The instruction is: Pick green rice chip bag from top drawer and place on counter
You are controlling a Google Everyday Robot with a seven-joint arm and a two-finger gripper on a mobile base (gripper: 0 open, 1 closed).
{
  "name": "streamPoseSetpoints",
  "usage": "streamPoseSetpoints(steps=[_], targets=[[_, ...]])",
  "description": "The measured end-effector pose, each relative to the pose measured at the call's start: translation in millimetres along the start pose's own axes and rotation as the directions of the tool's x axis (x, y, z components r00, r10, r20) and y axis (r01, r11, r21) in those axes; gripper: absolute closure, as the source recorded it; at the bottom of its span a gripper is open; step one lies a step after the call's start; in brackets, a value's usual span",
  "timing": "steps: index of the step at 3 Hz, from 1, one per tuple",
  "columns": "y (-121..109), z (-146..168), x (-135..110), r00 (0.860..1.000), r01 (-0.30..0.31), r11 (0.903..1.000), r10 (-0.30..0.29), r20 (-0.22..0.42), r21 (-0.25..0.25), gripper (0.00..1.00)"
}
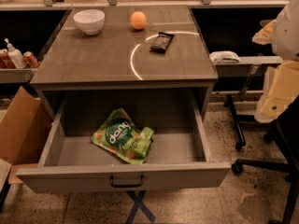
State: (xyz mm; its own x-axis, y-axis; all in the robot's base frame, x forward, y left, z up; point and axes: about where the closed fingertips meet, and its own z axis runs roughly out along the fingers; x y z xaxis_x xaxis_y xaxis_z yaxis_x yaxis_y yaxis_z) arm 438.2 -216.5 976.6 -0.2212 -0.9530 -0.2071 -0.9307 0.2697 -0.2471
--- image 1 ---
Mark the grey side shelf left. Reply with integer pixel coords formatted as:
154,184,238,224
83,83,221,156
0,68,36,84

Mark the grey cabinet with counter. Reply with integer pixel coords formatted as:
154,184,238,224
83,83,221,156
31,6,218,115

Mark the red soda can left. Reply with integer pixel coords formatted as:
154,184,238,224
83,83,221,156
0,49,15,68

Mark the black drawer handle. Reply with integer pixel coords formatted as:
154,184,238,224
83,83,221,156
109,175,144,189

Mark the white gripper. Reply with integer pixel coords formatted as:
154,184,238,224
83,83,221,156
252,20,299,119

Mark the brown cardboard box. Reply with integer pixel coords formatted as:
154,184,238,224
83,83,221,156
0,87,52,184

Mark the green rice chip bag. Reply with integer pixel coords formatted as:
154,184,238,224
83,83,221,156
92,108,154,164

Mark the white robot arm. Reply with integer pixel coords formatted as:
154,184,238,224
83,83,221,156
252,0,299,123

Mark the orange fruit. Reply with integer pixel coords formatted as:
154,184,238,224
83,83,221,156
131,11,147,30

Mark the white ceramic bowl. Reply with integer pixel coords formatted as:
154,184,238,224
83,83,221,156
73,9,105,35

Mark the open grey top drawer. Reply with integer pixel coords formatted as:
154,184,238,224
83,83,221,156
16,91,232,194

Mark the folded white cloth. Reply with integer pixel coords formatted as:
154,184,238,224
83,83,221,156
209,50,240,63

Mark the dark snack bar wrapper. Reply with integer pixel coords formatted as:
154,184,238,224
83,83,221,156
149,32,174,53

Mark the red soda can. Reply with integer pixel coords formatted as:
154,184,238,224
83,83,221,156
0,49,15,68
23,51,39,68

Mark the black office chair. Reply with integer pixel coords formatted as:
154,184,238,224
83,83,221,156
231,95,299,224

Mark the white pump bottle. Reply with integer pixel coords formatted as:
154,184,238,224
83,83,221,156
5,38,26,69

